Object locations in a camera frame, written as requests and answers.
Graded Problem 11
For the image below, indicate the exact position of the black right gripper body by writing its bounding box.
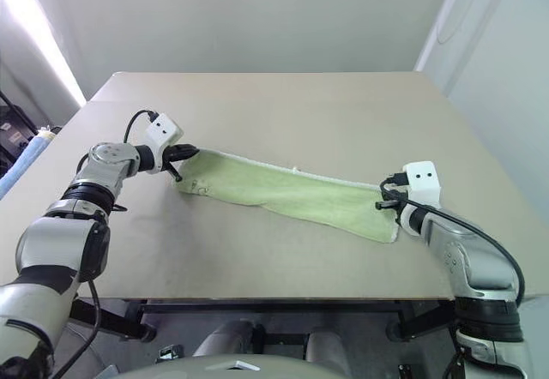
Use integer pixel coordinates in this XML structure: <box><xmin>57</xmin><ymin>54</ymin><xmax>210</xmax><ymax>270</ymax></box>
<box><xmin>388</xmin><ymin>190</ymin><xmax>411</xmax><ymax>226</ymax></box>

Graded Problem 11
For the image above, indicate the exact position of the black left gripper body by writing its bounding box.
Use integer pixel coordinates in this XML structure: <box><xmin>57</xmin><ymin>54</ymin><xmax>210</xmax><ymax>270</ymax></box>
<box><xmin>162</xmin><ymin>143</ymin><xmax>192</xmax><ymax>165</ymax></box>

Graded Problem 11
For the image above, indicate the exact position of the light green towel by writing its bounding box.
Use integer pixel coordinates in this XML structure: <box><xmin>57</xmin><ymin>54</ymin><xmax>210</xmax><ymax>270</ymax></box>
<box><xmin>172</xmin><ymin>147</ymin><xmax>402</xmax><ymax>245</ymax></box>

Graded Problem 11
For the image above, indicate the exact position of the blue rolled cloth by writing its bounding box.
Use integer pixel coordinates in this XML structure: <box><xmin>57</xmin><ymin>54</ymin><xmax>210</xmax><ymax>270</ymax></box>
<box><xmin>0</xmin><ymin>131</ymin><xmax>56</xmax><ymax>201</ymax></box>

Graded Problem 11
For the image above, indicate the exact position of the grey rounded shape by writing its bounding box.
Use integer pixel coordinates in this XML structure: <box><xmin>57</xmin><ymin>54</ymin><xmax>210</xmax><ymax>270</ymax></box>
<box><xmin>305</xmin><ymin>330</ymin><xmax>345</xmax><ymax>364</ymax></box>
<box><xmin>192</xmin><ymin>320</ymin><xmax>265</xmax><ymax>358</ymax></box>

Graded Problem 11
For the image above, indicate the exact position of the black equipment rack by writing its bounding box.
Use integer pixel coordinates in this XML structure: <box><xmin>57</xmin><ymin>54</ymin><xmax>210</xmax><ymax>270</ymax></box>
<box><xmin>0</xmin><ymin>90</ymin><xmax>37</xmax><ymax>178</ymax></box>

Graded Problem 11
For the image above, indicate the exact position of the silver robot torso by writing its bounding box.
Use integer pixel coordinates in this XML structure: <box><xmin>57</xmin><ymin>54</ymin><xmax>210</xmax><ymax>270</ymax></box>
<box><xmin>114</xmin><ymin>353</ymin><xmax>435</xmax><ymax>379</ymax></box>

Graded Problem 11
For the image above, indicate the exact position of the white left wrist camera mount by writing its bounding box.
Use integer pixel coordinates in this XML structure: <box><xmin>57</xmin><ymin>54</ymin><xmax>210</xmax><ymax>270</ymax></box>
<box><xmin>142</xmin><ymin>112</ymin><xmax>185</xmax><ymax>171</ymax></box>

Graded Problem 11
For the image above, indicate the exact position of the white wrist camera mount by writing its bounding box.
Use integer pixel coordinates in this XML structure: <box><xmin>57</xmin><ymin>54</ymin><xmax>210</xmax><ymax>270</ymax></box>
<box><xmin>401</xmin><ymin>160</ymin><xmax>443</xmax><ymax>209</ymax></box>
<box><xmin>142</xmin><ymin>112</ymin><xmax>185</xmax><ymax>171</ymax></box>

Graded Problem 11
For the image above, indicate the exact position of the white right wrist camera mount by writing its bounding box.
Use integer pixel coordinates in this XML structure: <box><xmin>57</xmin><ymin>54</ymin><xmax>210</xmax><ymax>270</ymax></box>
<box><xmin>401</xmin><ymin>160</ymin><xmax>443</xmax><ymax>209</ymax></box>

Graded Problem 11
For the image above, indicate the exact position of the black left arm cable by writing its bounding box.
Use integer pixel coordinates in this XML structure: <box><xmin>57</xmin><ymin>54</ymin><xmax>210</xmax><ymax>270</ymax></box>
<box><xmin>123</xmin><ymin>109</ymin><xmax>158</xmax><ymax>144</ymax></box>

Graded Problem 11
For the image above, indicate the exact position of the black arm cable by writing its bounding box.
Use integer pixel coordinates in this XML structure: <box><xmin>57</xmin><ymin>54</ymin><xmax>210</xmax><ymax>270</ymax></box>
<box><xmin>379</xmin><ymin>173</ymin><xmax>527</xmax><ymax>308</ymax></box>
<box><xmin>123</xmin><ymin>109</ymin><xmax>158</xmax><ymax>144</ymax></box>

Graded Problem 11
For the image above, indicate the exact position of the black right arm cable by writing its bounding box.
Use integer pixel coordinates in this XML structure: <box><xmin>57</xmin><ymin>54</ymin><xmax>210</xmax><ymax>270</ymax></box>
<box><xmin>379</xmin><ymin>173</ymin><xmax>527</xmax><ymax>308</ymax></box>

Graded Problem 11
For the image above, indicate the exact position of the black table frame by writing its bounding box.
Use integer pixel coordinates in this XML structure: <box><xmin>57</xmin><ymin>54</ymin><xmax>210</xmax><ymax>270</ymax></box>
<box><xmin>69</xmin><ymin>297</ymin><xmax>456</xmax><ymax>344</ymax></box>

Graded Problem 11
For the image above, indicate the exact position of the small metal bracket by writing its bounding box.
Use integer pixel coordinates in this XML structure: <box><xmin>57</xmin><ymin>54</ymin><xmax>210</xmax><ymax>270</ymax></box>
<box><xmin>155</xmin><ymin>344</ymin><xmax>186</xmax><ymax>364</ymax></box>

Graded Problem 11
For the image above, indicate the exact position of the thin wall cable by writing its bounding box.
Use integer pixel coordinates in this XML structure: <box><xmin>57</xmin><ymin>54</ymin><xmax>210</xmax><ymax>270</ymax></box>
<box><xmin>436</xmin><ymin>0</ymin><xmax>469</xmax><ymax>45</ymax></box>

